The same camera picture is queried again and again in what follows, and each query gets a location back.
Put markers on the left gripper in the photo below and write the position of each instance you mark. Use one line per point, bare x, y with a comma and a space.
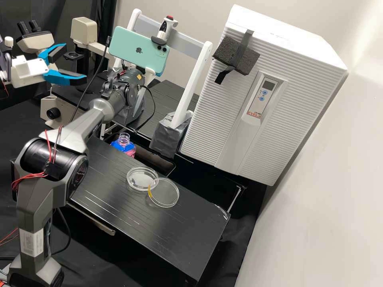
27, 70

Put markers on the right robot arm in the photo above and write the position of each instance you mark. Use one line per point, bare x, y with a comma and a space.
30, 209

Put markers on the red liquid bottle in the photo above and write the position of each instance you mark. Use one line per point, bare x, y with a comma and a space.
127, 146

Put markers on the cream microscope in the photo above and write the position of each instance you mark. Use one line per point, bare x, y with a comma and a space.
83, 30

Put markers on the black platform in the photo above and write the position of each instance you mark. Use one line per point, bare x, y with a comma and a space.
203, 179
167, 233
167, 98

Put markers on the pipette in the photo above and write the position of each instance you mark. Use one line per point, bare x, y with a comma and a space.
166, 27

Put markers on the grey taped block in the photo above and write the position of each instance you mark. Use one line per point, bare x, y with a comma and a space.
167, 134

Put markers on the white pipette stand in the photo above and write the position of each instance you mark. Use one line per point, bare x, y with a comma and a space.
191, 89

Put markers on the black tray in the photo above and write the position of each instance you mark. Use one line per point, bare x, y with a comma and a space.
158, 163

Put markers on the petri dish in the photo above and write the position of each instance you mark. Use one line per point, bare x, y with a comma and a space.
140, 179

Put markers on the petri dish lid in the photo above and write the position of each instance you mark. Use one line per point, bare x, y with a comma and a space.
164, 194

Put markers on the incubator door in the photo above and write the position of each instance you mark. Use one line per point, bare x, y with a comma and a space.
221, 119

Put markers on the white incubator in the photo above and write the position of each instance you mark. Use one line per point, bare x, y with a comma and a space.
284, 33

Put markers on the left wrist camera phone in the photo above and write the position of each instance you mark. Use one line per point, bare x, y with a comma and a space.
9, 41

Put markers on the wrist camera phone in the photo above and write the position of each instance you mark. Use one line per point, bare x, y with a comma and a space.
134, 47
9, 41

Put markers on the right wrist camera phone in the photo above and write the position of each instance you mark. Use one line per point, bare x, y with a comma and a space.
134, 47

